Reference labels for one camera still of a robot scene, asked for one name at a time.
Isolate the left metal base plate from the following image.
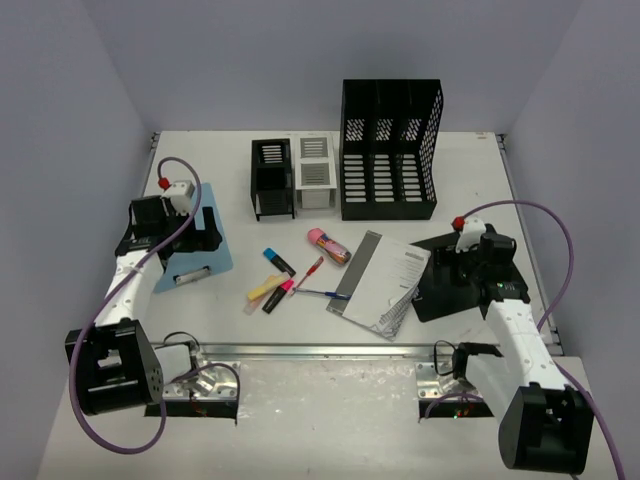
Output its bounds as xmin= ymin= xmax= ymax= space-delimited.
xmin=155 ymin=342 xmax=241 ymax=403

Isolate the yellow highlighter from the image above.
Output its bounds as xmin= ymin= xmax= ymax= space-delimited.
xmin=267 ymin=272 xmax=290 ymax=293

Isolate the black magazine file rack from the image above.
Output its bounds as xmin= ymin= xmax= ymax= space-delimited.
xmin=339 ymin=79 xmax=444 ymax=221

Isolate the blue clipboard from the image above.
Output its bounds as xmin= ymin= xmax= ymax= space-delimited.
xmin=154 ymin=183 xmax=233 ymax=294

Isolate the pink cap black highlighter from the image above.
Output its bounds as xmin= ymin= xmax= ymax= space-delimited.
xmin=262 ymin=279 xmax=294 ymax=314

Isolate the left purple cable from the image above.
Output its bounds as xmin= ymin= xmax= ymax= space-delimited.
xmin=68 ymin=157 xmax=204 ymax=455

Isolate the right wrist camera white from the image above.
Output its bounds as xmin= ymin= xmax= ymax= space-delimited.
xmin=452 ymin=216 xmax=486 ymax=253

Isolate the black pen holder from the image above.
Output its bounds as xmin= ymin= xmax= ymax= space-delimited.
xmin=250 ymin=139 xmax=295 ymax=221

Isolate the orange highlighter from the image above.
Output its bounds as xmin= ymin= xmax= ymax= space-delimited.
xmin=243 ymin=275 xmax=278 ymax=315

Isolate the pink glue bottle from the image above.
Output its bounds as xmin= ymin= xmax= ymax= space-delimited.
xmin=307 ymin=228 xmax=352 ymax=266

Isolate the metal base plate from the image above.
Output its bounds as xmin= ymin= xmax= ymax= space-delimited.
xmin=414 ymin=362 xmax=481 ymax=401
xmin=155 ymin=342 xmax=241 ymax=403

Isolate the white pen holder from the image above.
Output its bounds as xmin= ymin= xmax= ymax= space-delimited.
xmin=292 ymin=133 xmax=338 ymax=210

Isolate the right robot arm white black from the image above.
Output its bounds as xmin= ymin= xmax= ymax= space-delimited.
xmin=446 ymin=223 xmax=594 ymax=475

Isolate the blue pen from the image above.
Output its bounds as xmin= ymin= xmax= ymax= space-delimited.
xmin=293 ymin=287 xmax=351 ymax=301

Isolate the aluminium rail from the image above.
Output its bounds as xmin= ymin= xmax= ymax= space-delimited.
xmin=149 ymin=341 xmax=454 ymax=359

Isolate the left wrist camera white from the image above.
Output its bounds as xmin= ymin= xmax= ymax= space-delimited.
xmin=158 ymin=177 xmax=195 ymax=216

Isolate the blue cap black highlighter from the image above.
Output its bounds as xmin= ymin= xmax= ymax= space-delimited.
xmin=263 ymin=248 xmax=296 ymax=278

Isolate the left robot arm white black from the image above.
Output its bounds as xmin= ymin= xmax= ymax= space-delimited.
xmin=65 ymin=185 xmax=233 ymax=415

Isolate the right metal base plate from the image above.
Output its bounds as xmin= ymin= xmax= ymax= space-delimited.
xmin=414 ymin=362 xmax=481 ymax=401

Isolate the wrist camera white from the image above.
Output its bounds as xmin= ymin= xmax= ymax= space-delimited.
xmin=452 ymin=216 xmax=486 ymax=253
xmin=158 ymin=177 xmax=195 ymax=216

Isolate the red pen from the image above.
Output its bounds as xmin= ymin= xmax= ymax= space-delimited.
xmin=290 ymin=256 xmax=324 ymax=296

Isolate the spiral notebook grey white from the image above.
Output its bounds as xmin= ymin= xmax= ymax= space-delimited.
xmin=327 ymin=231 xmax=431 ymax=342

